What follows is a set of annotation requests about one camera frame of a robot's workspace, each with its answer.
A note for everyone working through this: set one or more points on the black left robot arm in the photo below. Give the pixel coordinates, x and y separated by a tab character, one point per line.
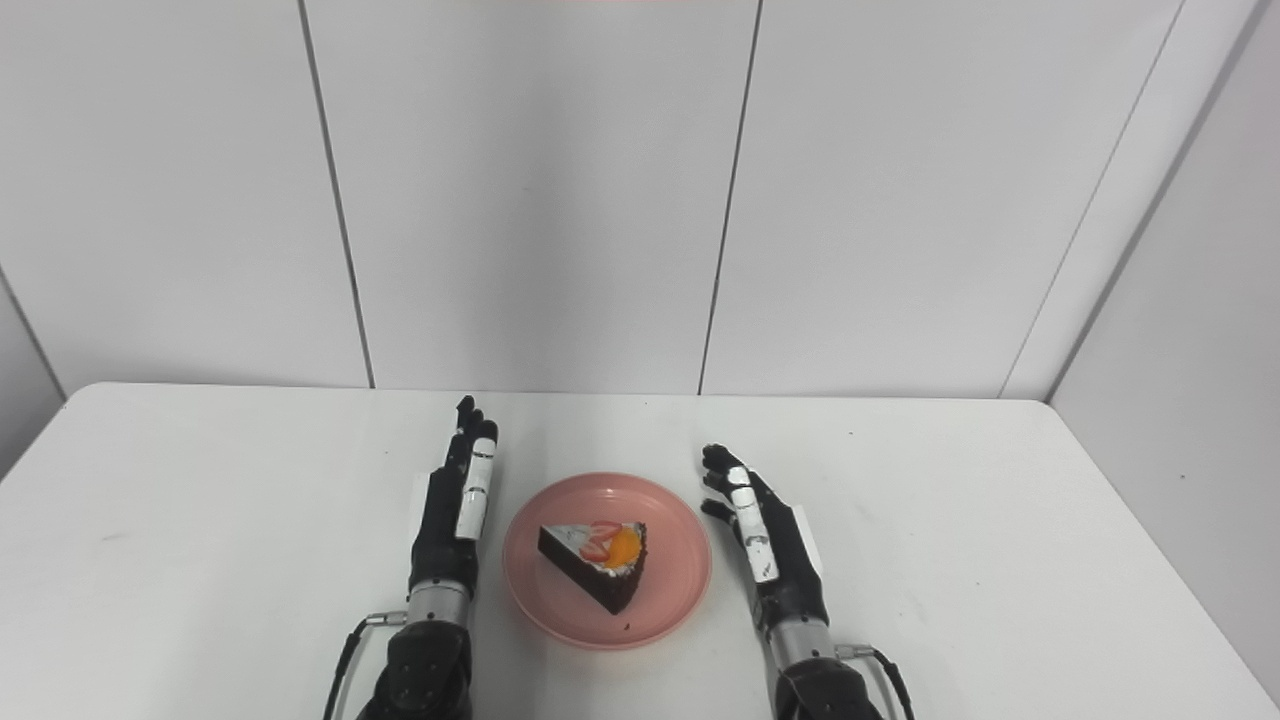
425	660

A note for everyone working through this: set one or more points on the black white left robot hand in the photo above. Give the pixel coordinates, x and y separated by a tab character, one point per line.
445	530

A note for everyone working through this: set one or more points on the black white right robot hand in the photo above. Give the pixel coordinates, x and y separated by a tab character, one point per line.
785	570

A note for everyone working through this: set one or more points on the pink round plate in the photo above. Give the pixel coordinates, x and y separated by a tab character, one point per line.
675	580

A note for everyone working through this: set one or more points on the chocolate cake slice with fruit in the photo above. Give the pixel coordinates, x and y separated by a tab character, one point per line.
590	570

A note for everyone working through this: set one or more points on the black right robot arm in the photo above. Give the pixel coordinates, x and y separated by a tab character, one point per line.
815	675

